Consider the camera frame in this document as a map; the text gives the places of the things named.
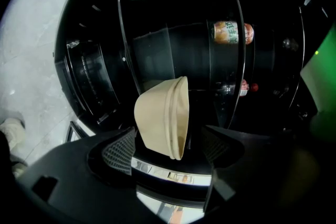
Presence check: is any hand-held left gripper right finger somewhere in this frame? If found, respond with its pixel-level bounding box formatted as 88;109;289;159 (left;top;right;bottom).
201;124;245;168

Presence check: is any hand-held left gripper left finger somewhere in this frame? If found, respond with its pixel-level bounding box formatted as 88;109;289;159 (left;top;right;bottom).
87;126;138;177

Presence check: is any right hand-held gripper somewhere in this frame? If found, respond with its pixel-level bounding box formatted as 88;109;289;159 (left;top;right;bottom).
300;23;336;113

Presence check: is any beige plastic tray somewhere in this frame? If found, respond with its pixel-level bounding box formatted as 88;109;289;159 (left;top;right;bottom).
133;76;190;162

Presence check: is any red labelled drink bottle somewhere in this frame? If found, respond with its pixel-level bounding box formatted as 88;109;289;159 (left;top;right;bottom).
239;79;260;98

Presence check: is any person's white right shoe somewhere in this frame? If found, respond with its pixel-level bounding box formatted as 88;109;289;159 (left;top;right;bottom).
11;162;28;179

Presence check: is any person's white shoe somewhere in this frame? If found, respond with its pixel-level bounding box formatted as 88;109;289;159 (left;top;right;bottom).
0;117;26;151
11;162;28;179

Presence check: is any person's white left shoe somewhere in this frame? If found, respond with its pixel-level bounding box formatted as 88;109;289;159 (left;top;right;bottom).
0;117;26;151

